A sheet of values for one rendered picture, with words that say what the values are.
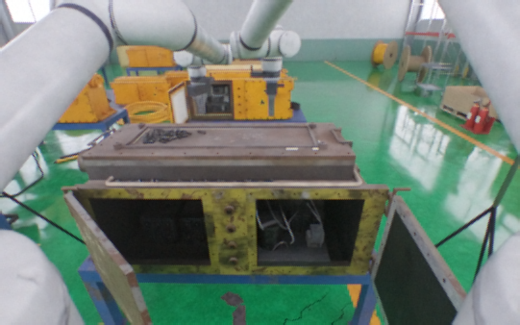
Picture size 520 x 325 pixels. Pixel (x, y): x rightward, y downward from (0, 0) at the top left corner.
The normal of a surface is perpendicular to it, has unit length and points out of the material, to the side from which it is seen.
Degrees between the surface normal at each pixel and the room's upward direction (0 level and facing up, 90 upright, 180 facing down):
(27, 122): 88
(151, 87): 90
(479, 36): 101
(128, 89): 90
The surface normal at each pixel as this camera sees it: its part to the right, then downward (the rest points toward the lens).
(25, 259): 0.36, -0.91
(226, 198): -0.01, 0.47
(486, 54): -0.97, 0.22
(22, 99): 0.89, -0.23
